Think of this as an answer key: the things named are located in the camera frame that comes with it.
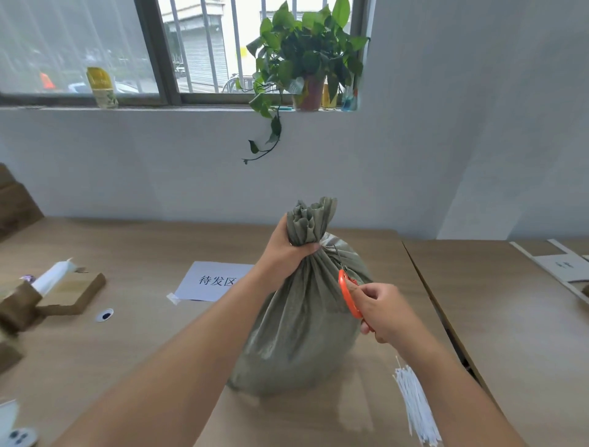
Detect person's left hand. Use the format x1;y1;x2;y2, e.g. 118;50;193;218
252;214;323;295

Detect white rolled sheet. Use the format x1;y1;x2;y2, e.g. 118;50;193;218
29;257;77;297

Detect green potted plant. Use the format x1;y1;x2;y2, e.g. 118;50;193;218
234;0;371;165

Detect dark framed barred window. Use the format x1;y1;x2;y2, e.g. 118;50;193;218
0;0;376;107

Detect orange handled scissors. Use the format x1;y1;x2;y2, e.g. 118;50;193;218
327;244;376;335

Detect open brown cardboard box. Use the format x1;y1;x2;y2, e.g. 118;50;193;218
0;281;43;335

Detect white device with dark buttons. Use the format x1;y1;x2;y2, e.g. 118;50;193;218
4;427;39;447

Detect yellow drink bottle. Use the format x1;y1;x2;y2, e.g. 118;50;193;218
86;66;119;109

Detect white paper sign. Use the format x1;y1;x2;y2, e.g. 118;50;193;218
166;261;255;306

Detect green woven sack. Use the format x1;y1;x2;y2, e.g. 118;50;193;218
228;196;374;397

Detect person's right forearm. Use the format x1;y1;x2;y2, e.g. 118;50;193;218
395;327;530;447

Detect person's right hand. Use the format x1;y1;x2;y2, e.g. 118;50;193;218
345;281;429;356

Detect person's left forearm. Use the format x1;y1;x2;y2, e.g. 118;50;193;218
50;271;282;447

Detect flat cardboard with white sheets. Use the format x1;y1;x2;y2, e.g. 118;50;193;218
509;238;589;305

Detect white paper sheet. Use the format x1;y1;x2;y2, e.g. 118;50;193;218
0;398;20;433

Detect bundle of white cable ties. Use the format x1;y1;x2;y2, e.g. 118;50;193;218
392;355;444;447

